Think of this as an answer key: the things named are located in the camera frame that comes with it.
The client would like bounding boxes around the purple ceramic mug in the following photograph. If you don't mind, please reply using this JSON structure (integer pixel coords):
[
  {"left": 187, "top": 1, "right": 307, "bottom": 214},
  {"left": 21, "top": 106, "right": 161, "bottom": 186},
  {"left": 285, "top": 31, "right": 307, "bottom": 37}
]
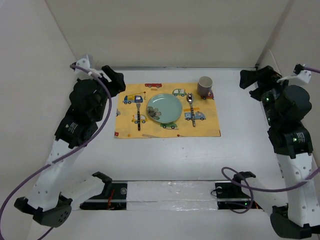
[{"left": 197, "top": 76, "right": 213, "bottom": 97}]

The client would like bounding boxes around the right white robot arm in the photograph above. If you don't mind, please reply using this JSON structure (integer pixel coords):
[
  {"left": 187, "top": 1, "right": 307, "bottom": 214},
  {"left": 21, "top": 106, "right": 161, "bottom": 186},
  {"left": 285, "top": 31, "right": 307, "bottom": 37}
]
[{"left": 231, "top": 64, "right": 320, "bottom": 240}]

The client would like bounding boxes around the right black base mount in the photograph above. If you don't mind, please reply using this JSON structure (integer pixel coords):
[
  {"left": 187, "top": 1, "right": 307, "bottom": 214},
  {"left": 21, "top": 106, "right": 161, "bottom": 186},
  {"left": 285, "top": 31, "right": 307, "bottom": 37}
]
[{"left": 210, "top": 181, "right": 261, "bottom": 213}]

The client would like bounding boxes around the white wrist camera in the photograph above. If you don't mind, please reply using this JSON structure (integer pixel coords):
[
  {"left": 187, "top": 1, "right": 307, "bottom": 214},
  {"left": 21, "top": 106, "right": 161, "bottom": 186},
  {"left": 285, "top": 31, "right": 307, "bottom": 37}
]
[
  {"left": 73, "top": 54, "right": 104, "bottom": 80},
  {"left": 276, "top": 64, "right": 312, "bottom": 87}
]

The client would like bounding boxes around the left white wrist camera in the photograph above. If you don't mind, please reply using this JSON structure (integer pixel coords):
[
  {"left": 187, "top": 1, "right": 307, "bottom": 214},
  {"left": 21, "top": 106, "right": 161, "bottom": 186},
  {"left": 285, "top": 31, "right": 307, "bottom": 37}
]
[{"left": 73, "top": 54, "right": 104, "bottom": 80}]

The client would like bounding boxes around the black-handled metal fork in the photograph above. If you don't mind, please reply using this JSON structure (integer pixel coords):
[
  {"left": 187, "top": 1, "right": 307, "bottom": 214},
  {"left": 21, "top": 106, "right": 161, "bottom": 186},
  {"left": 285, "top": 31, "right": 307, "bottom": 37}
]
[{"left": 135, "top": 95, "right": 142, "bottom": 131}]

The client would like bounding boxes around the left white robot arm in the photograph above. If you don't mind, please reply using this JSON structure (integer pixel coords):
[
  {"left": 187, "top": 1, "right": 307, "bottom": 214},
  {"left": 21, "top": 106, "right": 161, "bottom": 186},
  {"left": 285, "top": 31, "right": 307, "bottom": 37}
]
[{"left": 14, "top": 63, "right": 126, "bottom": 228}]

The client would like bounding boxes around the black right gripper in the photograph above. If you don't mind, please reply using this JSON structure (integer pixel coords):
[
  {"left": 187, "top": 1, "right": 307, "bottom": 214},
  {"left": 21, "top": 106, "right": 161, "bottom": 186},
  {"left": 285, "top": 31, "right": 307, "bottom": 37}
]
[{"left": 239, "top": 64, "right": 292, "bottom": 125}]

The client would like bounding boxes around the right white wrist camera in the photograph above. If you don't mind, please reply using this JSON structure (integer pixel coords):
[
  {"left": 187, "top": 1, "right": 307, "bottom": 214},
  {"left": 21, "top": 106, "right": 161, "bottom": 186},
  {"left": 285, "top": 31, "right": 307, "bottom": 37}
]
[{"left": 276, "top": 64, "right": 312, "bottom": 87}]

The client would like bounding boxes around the yellow car-print placemat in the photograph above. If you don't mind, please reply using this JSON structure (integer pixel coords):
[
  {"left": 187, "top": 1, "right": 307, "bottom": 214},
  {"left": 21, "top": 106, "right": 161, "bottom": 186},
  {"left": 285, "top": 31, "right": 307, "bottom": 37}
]
[{"left": 114, "top": 82, "right": 221, "bottom": 139}]

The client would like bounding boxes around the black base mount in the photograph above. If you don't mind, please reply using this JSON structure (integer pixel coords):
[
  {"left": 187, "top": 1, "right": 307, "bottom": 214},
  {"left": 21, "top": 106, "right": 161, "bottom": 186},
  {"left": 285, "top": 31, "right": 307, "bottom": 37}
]
[
  {"left": 210, "top": 181, "right": 261, "bottom": 213},
  {"left": 79, "top": 181, "right": 128, "bottom": 211}
]

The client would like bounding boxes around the green flower plate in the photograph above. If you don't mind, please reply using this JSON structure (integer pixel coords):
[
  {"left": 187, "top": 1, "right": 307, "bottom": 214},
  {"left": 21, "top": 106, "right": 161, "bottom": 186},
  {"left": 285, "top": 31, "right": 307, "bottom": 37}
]
[{"left": 146, "top": 93, "right": 183, "bottom": 124}]

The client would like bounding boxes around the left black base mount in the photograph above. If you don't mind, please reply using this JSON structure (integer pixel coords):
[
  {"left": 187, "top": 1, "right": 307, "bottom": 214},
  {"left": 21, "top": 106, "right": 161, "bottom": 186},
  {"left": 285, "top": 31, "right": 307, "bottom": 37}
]
[{"left": 79, "top": 181, "right": 128, "bottom": 211}]

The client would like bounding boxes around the silver metal spoon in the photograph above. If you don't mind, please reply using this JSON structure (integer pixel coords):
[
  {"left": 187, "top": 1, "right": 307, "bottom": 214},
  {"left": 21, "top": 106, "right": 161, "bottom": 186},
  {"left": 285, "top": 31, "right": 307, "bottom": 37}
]
[{"left": 186, "top": 92, "right": 196, "bottom": 127}]

